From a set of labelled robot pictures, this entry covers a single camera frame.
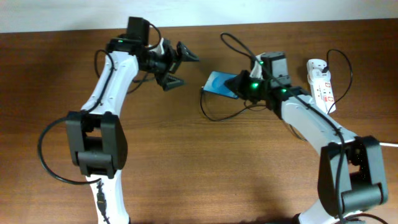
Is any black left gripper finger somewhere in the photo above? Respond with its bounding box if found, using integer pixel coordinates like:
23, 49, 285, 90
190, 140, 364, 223
157, 75, 185, 91
177, 42, 200, 62

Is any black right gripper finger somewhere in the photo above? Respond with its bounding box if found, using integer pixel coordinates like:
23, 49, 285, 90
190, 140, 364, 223
224, 70, 250, 86
224, 81, 248, 100

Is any blue Galaxy smartphone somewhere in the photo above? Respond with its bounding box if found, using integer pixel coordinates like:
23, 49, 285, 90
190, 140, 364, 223
203, 71, 239, 99

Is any black USB charging cable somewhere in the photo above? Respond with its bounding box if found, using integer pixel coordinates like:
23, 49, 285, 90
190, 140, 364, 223
200, 49, 354, 142

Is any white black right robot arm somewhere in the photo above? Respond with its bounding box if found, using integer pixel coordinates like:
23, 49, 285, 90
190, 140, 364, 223
224, 52, 388, 223

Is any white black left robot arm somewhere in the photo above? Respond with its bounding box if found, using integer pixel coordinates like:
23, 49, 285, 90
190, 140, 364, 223
66, 17, 199, 223

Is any white USB charger plug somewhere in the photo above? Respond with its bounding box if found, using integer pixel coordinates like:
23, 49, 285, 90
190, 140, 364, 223
307, 67, 331, 85

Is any white power strip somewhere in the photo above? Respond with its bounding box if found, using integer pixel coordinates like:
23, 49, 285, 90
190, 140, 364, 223
307, 58, 336, 114

